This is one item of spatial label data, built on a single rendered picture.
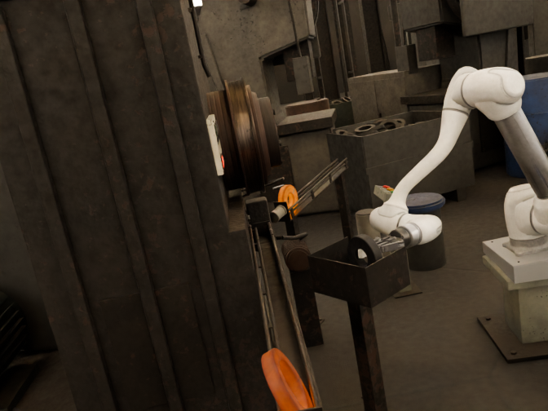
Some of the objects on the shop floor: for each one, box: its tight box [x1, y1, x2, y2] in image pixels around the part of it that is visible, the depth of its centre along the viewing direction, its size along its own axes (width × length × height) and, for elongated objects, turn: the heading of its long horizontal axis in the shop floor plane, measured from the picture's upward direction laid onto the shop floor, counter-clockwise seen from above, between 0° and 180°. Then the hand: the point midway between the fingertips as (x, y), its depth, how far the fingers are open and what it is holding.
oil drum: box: [285, 98, 330, 117], centre depth 722 cm, size 59×59×89 cm
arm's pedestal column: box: [477, 285, 548, 364], centre depth 239 cm, size 40×40×31 cm
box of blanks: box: [326, 111, 475, 213], centre depth 478 cm, size 103×83×77 cm
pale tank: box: [314, 0, 359, 101], centre depth 1053 cm, size 92×92×450 cm
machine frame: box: [0, 0, 277, 411], centre depth 221 cm, size 73×108×176 cm
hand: (366, 251), depth 189 cm, fingers closed
